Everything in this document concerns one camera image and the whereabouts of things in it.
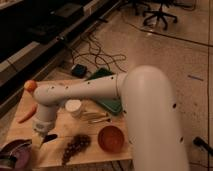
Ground black object on floor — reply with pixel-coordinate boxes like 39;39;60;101
193;137;213;156

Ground black power adapter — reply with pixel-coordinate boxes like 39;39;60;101
71;64;87;78

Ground dark shelf unit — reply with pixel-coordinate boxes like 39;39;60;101
0;0;119;115

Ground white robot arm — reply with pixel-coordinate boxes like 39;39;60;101
33;66;189;171

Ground metal fork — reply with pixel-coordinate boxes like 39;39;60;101
88;118;111;124

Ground white cup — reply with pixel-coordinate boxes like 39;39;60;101
65;100;82;117

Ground wooden utensil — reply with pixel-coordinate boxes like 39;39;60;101
81;112;108;120

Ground bunch of dark grapes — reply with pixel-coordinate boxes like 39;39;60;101
62;134;91;165

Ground black floor cables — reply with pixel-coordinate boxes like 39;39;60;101
55;33;128;73

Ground orange peach fruit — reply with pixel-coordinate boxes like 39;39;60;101
24;80;37;92

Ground black office chair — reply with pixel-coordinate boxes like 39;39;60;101
121;0;179;31

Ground orange bowl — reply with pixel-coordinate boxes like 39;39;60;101
98;126;124;153

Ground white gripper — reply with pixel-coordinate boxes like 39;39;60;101
32;120;58;145

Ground orange carrot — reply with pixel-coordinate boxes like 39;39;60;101
18;104;37;124

